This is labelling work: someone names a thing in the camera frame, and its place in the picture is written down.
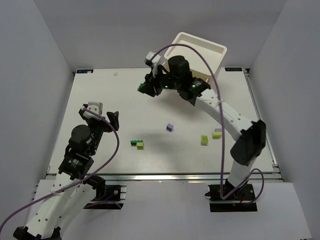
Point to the green lego brick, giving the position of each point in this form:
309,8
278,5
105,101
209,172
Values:
141,87

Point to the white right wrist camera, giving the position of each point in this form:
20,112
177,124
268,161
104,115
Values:
152,60

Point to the white three-drawer cabinet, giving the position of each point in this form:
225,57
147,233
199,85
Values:
213,53

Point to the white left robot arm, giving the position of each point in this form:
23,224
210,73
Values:
73,187

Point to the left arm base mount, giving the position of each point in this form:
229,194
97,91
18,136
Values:
113,198

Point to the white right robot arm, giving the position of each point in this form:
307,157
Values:
249,135

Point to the green and yellow lego stack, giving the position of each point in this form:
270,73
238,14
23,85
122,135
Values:
139,144

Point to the aluminium front rail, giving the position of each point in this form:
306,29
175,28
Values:
275,176

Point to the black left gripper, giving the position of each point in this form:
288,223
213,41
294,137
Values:
101,122

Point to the left blue label sticker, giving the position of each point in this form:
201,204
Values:
84,71

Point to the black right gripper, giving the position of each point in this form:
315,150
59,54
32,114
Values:
152,85

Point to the yellow-green lego brick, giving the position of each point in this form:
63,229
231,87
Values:
204,140

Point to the purple and yellow lego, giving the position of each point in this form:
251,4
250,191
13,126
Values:
217,133

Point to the purple lego brick centre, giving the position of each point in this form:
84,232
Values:
169,127

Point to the right blue label sticker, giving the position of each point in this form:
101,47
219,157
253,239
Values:
233,69

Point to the blue label sticker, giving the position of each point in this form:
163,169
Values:
233,69
84,71

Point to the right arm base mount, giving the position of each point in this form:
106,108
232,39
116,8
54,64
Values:
243,201

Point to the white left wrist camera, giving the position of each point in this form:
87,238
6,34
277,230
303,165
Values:
91,110

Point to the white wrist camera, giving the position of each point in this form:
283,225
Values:
91,110
152,60

